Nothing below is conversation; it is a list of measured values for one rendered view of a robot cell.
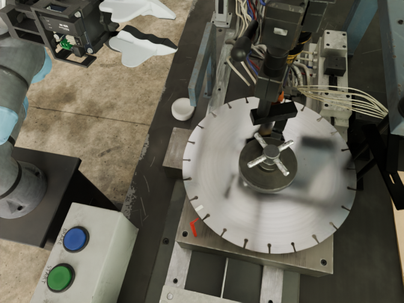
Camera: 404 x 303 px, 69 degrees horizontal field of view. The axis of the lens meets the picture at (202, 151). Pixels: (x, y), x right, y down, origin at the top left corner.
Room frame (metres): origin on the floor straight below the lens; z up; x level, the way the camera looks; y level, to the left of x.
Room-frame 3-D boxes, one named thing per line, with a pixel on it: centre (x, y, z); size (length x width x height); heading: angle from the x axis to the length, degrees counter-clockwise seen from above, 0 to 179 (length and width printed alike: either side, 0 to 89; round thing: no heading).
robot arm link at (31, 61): (0.41, 0.31, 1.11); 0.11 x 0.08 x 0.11; 174
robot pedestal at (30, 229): (0.31, 0.50, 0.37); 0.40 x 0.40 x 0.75; 73
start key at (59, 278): (0.07, 0.28, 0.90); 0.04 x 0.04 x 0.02
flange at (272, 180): (0.23, -0.12, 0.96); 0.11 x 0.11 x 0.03
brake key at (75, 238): (0.13, 0.26, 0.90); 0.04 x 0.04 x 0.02
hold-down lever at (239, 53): (0.28, -0.08, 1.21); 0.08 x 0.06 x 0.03; 163
